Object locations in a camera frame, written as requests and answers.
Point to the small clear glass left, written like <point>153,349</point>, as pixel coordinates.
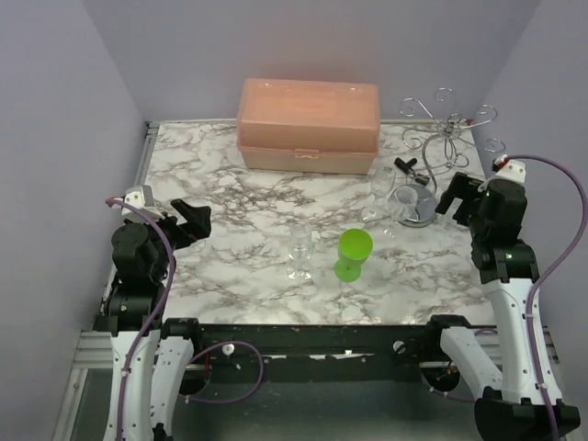
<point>197,246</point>

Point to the black corkscrew tool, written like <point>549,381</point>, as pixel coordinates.
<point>408,169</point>

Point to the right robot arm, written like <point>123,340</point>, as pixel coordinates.
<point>519,399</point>

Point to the green plastic goblet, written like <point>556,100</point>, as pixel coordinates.
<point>354,249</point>

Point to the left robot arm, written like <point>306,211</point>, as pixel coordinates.
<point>149,354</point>

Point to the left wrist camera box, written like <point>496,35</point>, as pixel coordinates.
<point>141,198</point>

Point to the tall clear wine glass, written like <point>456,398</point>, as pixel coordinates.
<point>382,183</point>

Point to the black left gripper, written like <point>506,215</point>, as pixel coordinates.
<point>197,225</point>

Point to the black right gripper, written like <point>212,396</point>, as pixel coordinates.
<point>463,186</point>

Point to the pink plastic storage box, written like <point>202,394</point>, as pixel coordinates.
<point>309,127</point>

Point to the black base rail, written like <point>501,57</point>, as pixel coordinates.
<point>242,353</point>

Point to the clear stemmed wine glass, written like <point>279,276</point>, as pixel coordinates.
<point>299,251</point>

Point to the chrome wire wine glass rack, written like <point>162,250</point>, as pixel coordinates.
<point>441,146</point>

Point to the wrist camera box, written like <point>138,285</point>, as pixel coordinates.
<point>505,168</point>
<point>141,198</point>

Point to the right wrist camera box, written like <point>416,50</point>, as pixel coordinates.
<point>505,168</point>

